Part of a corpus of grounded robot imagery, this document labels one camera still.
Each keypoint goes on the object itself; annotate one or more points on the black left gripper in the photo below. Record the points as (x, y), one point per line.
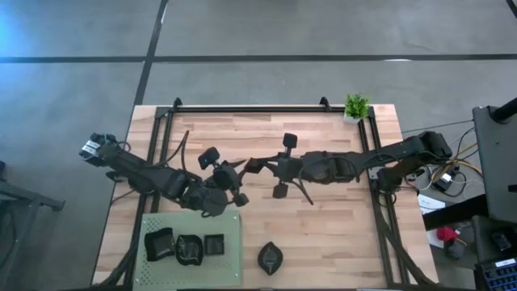
(225, 178)

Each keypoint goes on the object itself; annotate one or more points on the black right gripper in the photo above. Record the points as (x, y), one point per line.
(290, 169)

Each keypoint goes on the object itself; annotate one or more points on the black leaf-shaped plate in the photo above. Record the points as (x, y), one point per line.
(270, 258)
(190, 250)

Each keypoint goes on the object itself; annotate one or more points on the black wavy square plate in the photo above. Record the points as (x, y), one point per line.
(159, 245)

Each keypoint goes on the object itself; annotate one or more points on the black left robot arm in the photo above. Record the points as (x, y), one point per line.
(161, 180)

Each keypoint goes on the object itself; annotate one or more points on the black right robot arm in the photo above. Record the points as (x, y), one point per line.
(383, 153)

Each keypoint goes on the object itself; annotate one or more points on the green perforated metal shelf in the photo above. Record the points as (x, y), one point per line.
(230, 271)

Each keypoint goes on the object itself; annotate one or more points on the small green potted plant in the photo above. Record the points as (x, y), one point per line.
(356, 106)

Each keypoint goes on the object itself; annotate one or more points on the black table clamp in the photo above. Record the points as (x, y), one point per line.
(113, 176)

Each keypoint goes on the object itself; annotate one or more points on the white paper sheet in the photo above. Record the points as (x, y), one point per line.
(427, 201)

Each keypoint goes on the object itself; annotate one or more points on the small silver power adapter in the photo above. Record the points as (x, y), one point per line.
(445, 179)

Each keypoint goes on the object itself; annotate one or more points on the red cloth object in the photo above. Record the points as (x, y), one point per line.
(446, 233)

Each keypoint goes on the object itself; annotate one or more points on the black board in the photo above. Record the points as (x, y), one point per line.
(456, 213)

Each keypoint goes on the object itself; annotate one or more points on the dark grey cloth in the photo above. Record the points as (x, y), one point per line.
(455, 250)

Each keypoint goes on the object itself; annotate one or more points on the black metal stand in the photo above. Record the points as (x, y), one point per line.
(28, 199)

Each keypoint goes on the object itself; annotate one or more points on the dark grey case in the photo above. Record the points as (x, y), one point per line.
(482, 234)

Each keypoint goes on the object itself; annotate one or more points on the grey metal cabinet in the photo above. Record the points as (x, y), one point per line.
(501, 169)

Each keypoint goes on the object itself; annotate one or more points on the black round pole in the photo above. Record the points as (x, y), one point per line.
(505, 111)

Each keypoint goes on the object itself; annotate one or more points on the small black device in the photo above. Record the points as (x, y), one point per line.
(501, 241)

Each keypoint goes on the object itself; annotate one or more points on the compartment parts organizer box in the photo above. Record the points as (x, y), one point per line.
(498, 279)

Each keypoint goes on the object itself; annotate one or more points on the black aluminium rig frame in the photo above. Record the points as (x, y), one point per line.
(250, 109)

